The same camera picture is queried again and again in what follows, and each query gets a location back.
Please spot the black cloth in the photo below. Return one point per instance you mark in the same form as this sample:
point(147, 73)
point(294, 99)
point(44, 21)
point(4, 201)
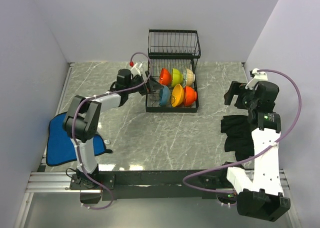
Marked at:
point(239, 137)

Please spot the black wire dish rack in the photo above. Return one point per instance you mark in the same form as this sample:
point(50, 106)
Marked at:
point(170, 49)

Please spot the aluminium frame rail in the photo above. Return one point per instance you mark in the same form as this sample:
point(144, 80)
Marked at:
point(49, 182)

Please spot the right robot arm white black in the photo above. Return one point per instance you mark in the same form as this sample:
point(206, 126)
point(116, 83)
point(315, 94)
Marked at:
point(261, 197)

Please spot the black base beam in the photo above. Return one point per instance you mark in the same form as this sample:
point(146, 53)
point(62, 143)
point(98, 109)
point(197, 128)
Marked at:
point(154, 184)

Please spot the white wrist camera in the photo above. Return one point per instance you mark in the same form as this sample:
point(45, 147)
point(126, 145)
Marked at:
point(136, 68)
point(257, 76)

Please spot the yellow-orange bowl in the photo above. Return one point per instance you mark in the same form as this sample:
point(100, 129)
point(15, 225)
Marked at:
point(178, 95)

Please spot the red-orange bowl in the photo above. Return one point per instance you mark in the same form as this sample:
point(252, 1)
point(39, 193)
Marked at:
point(190, 95)
point(165, 77)

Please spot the blue bowl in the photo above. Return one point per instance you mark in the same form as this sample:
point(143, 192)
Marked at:
point(164, 95)

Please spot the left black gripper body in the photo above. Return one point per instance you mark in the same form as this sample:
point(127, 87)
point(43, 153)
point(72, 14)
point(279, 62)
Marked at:
point(142, 89)

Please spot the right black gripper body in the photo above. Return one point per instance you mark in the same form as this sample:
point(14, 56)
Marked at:
point(248, 98)

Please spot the lime green bowl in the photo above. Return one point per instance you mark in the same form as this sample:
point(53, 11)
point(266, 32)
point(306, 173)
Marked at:
point(177, 77)

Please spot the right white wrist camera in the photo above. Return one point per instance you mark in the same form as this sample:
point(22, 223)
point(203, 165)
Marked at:
point(257, 76)

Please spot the blue cloth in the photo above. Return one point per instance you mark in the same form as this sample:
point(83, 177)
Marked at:
point(60, 148)

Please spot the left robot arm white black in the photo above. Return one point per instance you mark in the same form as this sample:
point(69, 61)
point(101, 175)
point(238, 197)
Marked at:
point(82, 118)

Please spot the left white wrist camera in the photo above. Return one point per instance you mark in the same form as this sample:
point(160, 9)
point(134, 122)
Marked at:
point(136, 68)

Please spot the patterned white teal bowl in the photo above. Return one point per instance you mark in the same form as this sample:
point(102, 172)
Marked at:
point(188, 77)

